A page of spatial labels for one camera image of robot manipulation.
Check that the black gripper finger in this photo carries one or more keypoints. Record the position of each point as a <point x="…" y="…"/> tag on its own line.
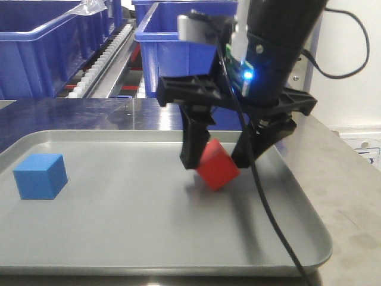
<point x="195" y="121"/>
<point x="263" y="134"/>

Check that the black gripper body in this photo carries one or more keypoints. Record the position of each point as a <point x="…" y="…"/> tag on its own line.
<point x="202" y="90"/>

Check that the red foam cube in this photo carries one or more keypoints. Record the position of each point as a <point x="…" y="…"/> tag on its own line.
<point x="216" y="167"/>

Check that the blue foam cube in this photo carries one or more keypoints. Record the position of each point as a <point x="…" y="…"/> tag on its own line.
<point x="40" y="176"/>

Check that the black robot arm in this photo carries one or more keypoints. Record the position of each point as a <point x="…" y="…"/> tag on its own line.
<point x="256" y="50"/>

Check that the blue plastic bin right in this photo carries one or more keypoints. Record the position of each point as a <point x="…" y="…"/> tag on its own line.
<point x="163" y="54"/>

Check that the blue plastic bin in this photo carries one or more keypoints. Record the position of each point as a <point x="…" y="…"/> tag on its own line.
<point x="143" y="6"/>
<point x="163" y="54"/>
<point x="45" y="43"/>

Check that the blue plastic bin rear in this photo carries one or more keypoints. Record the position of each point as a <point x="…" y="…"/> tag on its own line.
<point x="143" y="6"/>

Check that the grey plastic tray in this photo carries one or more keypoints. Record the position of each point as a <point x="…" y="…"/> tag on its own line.
<point x="130" y="208"/>

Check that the clear plastic bag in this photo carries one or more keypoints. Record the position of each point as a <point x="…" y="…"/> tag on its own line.
<point x="88" y="7"/>

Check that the blue plastic bin left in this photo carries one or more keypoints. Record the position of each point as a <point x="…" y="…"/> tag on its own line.
<point x="45" y="43"/>

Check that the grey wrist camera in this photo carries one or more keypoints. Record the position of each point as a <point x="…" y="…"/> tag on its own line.
<point x="202" y="28"/>

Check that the perforated metal shelf post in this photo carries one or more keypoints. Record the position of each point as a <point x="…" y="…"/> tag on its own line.
<point x="301" y="75"/>

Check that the white roller conveyor rail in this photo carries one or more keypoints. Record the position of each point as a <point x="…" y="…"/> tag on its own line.
<point x="101" y="79"/>

